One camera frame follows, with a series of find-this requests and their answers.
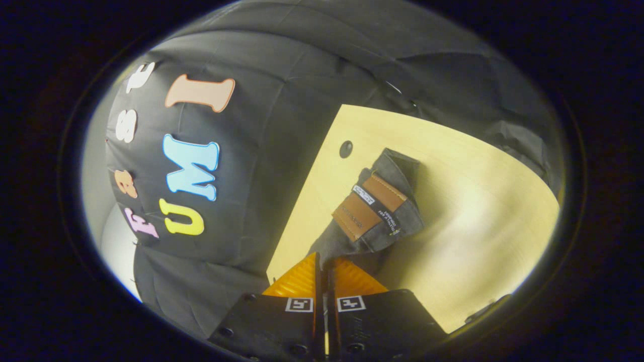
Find dark grey jeans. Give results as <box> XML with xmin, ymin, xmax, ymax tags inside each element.
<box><xmin>308</xmin><ymin>147</ymin><xmax>427</xmax><ymax>275</ymax></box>

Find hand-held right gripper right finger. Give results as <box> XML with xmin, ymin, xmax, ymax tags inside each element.
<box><xmin>327</xmin><ymin>257</ymin><xmax>449</xmax><ymax>360</ymax></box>

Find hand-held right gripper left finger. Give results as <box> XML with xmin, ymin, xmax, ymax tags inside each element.
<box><xmin>208</xmin><ymin>252</ymin><xmax>324</xmax><ymax>360</ymax></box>

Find black backdrop cloth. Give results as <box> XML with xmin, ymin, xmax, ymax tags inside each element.
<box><xmin>103</xmin><ymin>3</ymin><xmax>564</xmax><ymax>340</ymax></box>

